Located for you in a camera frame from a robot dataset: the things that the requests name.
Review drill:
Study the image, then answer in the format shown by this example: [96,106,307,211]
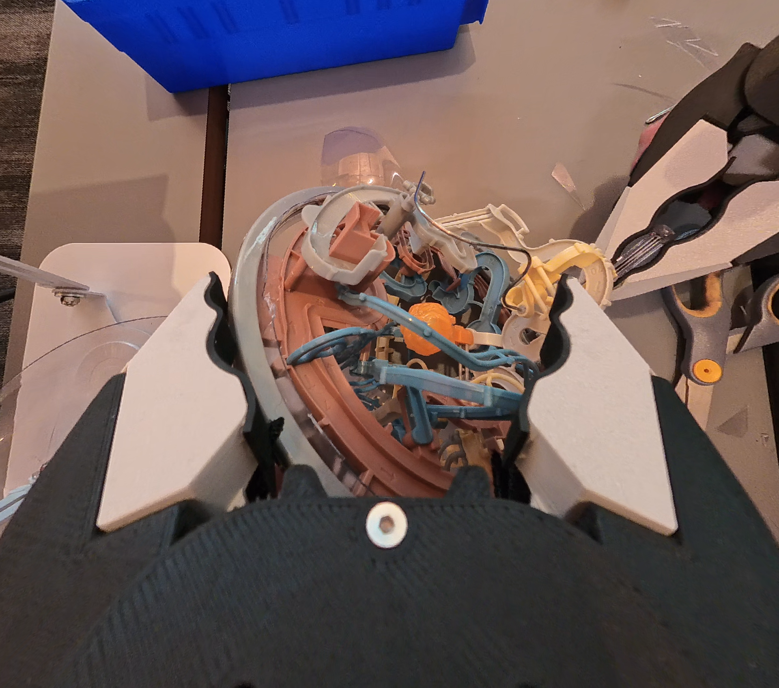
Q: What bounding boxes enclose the clear plastic wrapper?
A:
[611,15,722,100]

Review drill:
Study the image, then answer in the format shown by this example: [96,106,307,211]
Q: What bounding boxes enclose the blue storage bin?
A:
[33,0,494,94]

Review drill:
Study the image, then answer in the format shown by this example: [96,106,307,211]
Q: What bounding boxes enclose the clear plastic dome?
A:
[0,314,174,518]

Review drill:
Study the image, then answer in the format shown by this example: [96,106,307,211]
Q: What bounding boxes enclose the clear-handled screwdriver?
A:
[613,224,678,282]

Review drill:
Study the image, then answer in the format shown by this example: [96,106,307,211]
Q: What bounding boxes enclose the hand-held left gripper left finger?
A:
[96,272,287,533]

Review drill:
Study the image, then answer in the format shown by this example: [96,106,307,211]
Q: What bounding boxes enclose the marble maze ball toy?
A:
[228,171,615,500]

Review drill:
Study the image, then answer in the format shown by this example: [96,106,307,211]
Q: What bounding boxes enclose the small clear plastic shell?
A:
[319,128,404,191]

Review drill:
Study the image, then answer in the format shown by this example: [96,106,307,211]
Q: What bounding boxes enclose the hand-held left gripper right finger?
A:
[495,274,679,537]

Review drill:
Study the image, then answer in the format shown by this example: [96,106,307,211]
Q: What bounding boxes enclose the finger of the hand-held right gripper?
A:
[610,176,779,301]
[593,118,732,264]

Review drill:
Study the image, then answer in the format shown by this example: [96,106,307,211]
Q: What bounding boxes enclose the clear plastic scrap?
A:
[551,161,588,209]

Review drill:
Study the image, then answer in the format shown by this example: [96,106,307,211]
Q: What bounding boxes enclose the grey orange scissors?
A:
[660,268,779,389]

